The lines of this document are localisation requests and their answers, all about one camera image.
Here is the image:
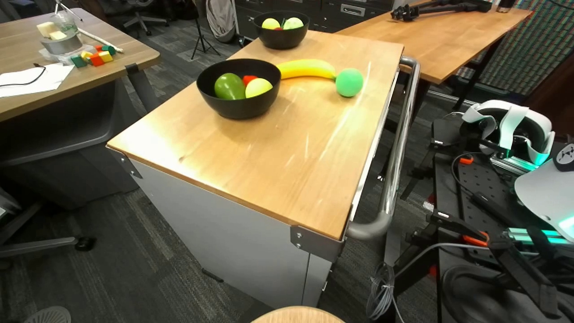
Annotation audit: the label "yellow lemon plush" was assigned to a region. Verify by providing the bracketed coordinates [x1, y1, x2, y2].
[246, 77, 273, 99]

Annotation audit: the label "small red strawberry plush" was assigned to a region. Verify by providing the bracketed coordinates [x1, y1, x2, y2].
[243, 74, 257, 86]

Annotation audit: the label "dark green pear plush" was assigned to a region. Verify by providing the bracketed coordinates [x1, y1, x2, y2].
[214, 72, 246, 101]

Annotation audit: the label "small yellow round plush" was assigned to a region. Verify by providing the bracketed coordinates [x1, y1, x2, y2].
[263, 18, 282, 31]

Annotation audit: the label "pale green round plush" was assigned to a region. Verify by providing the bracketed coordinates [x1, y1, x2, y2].
[282, 16, 306, 31]

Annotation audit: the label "yellow banana plush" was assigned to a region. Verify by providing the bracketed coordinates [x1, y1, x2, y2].
[279, 59, 336, 79]

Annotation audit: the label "bright green ball plush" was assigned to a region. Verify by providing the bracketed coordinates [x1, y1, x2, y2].
[336, 68, 365, 97]

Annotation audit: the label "metal tool cart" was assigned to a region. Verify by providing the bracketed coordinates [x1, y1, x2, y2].
[108, 57, 411, 307]

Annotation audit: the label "near black bowl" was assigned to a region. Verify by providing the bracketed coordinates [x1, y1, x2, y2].
[198, 59, 281, 120]

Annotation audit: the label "black bowl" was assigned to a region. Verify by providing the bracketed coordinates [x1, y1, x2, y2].
[255, 13, 309, 50]
[198, 59, 281, 120]

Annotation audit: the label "far black bowl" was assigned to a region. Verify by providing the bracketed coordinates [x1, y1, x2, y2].
[255, 13, 309, 50]

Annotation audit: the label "round wooden stool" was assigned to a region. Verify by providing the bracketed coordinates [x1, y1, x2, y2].
[252, 305, 345, 323]

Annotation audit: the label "large wooden office table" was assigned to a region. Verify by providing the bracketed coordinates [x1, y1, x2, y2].
[0, 5, 162, 212]

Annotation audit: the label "white vr headset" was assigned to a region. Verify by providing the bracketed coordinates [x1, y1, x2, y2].
[464, 99, 555, 174]

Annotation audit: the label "clear plastic cup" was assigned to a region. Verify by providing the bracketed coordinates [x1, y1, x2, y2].
[38, 11, 83, 54]

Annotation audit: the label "white papers on table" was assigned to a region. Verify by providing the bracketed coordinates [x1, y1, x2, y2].
[0, 63, 74, 97]

